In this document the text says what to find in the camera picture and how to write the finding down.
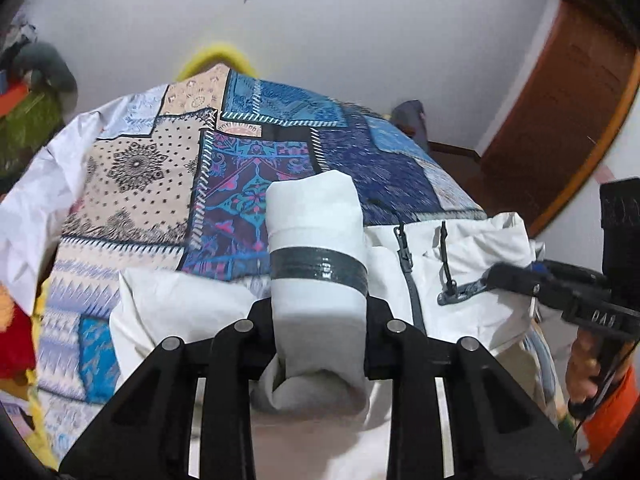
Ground person's right hand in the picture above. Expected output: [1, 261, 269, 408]
[565, 327, 603, 406]

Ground yellow plush toy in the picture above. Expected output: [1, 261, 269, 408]
[175, 42, 257, 82]

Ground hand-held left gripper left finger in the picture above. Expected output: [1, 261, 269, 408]
[59, 300, 275, 480]

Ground red plush toy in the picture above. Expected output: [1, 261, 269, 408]
[0, 280, 39, 382]

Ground patchwork printed blanket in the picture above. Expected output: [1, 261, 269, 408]
[30, 67, 568, 466]

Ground orange box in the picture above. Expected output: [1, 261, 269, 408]
[0, 82, 32, 117]

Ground grey backpack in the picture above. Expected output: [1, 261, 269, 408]
[390, 100, 431, 152]

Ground pile of clothes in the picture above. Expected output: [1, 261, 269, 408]
[0, 14, 39, 63]

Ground brown wooden door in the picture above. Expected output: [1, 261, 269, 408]
[475, 0, 640, 237]

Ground white and beige jacket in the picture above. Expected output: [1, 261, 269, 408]
[107, 170, 551, 480]

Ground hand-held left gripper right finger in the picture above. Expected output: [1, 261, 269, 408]
[366, 294, 585, 480]

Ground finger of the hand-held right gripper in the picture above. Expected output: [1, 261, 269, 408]
[531, 258, 607, 287]
[486, 261, 567, 311]

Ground wooden bed frame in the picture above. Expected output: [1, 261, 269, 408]
[427, 140, 482, 162]

